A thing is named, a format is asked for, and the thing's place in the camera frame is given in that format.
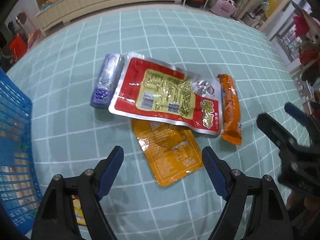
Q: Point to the orange sausage stick packet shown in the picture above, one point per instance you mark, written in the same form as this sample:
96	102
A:
231	131

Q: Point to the orange yellow sauce pouch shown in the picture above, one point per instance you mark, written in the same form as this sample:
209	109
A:
171	151

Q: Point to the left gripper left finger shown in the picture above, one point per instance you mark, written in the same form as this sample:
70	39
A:
56	217

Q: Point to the black bag on floor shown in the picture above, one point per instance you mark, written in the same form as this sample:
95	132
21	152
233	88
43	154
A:
6	58

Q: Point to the pink tote bag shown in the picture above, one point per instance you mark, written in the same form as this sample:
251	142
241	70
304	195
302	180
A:
223	8

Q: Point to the large red silver snack bag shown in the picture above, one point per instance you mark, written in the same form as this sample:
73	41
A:
153	90

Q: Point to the purple Doublemint gum box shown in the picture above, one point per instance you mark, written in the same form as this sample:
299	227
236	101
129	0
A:
107	81

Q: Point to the arched floor mirror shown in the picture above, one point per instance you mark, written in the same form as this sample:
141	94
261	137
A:
260	14

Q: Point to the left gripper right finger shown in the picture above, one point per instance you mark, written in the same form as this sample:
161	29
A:
267	219

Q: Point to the blue plastic basket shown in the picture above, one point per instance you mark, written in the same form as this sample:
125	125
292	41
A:
20	191

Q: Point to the plate of oranges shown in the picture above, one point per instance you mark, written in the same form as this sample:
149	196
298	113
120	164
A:
46	4

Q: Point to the clothes drying rack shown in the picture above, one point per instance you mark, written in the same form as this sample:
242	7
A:
296	35

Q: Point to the broom and dustpan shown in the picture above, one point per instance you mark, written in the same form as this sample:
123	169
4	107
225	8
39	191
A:
28	31

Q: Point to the red paper bag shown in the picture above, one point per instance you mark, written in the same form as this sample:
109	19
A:
18	47

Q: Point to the purple yellow chip bag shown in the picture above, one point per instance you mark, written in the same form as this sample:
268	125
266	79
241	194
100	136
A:
78	211

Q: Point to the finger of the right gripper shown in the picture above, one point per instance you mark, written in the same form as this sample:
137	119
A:
280	136
297	114

